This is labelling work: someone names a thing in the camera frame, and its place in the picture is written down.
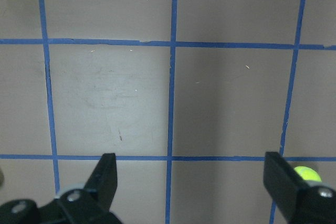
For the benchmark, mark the brown paper table mat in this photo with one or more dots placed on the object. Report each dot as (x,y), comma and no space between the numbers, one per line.
(189,94)

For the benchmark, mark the tennis ball far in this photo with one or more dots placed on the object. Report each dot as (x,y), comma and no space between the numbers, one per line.
(308,173)

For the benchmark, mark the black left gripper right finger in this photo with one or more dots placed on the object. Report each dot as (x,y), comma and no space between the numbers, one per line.
(298,200)

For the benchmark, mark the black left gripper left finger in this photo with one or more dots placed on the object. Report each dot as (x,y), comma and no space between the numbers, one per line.
(90,204)

